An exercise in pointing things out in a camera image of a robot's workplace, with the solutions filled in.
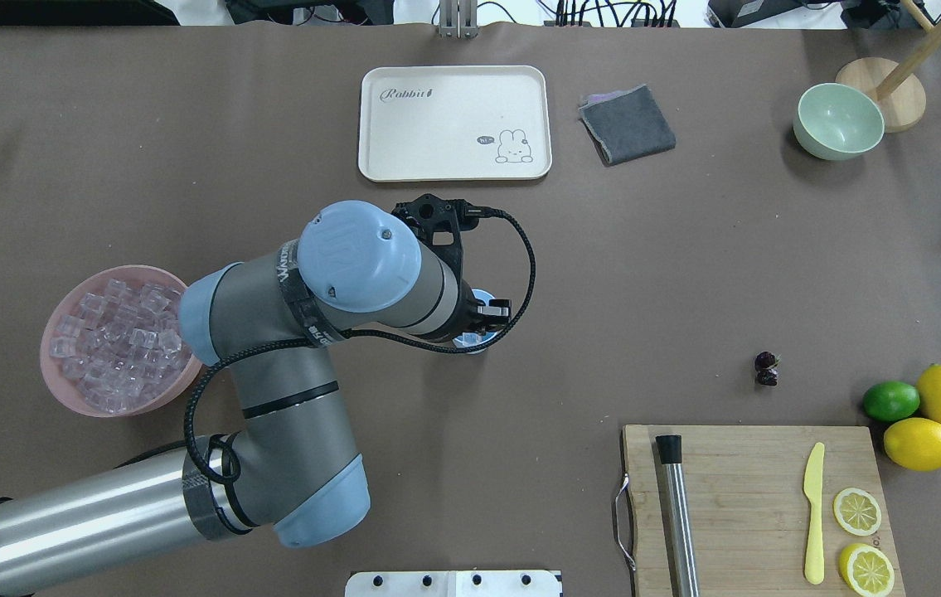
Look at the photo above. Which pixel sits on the bamboo cutting board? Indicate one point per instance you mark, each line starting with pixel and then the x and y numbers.
pixel 748 514

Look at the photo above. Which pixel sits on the grey folded cloth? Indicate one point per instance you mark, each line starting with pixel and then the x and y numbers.
pixel 626 124

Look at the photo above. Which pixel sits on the mint green bowl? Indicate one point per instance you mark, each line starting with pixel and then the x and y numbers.
pixel 837 122

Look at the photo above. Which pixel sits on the lemon half lower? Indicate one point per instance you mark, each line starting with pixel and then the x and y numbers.
pixel 867 570

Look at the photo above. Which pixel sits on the aluminium frame post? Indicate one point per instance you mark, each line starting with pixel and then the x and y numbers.
pixel 458 19

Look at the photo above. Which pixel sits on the cream rabbit serving tray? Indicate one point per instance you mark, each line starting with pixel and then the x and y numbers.
pixel 454 123

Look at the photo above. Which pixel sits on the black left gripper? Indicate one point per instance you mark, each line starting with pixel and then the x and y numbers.
pixel 490 313

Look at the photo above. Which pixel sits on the dark cherries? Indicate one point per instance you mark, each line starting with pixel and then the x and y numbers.
pixel 766 369

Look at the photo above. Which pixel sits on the steel muddler black tip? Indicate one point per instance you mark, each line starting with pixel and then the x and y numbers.
pixel 680 536

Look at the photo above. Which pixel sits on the yellow plastic knife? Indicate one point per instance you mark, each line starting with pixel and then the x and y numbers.
pixel 814 551

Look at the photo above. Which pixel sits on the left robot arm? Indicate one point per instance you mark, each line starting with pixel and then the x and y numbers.
pixel 266 435

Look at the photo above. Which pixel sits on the lemon half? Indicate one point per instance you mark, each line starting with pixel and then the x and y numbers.
pixel 857 511
pixel 867 570

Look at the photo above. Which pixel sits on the pink bowl of ice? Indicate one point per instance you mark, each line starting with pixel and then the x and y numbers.
pixel 113 346

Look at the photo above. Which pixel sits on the wooden glass drying stand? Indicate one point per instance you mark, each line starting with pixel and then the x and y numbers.
pixel 893 87

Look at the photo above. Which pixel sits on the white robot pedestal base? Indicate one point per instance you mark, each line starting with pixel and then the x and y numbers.
pixel 455 583

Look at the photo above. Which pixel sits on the lemon half upper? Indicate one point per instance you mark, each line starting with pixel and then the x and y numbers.
pixel 857 511

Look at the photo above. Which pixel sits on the whole lemon near board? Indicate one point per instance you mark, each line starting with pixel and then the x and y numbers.
pixel 914 443

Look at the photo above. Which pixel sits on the green lime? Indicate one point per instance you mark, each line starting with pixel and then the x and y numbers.
pixel 891 401

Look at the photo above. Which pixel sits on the light blue plastic cup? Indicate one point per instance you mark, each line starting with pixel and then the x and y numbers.
pixel 473 339

